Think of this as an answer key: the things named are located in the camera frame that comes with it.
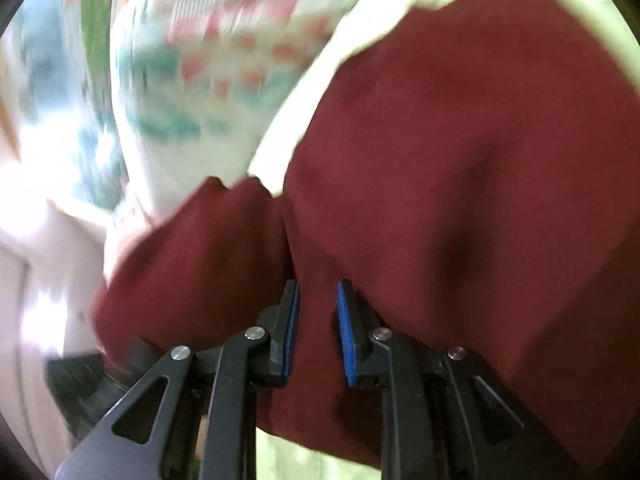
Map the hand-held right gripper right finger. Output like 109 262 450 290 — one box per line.
336 280 576 480

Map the white floral blanket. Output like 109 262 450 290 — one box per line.
107 0 386 241

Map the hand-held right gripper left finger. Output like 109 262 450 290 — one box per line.
54 280 301 480

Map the maroon hooded sweater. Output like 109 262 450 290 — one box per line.
92 0 640 471

